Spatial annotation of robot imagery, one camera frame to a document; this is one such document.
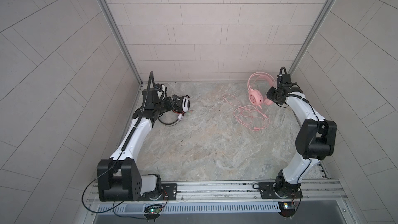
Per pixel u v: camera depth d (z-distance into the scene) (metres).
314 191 0.73
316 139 0.48
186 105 0.94
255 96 0.88
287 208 0.68
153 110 0.59
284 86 0.71
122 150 0.43
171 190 0.71
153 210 0.64
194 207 1.05
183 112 0.94
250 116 0.97
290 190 0.65
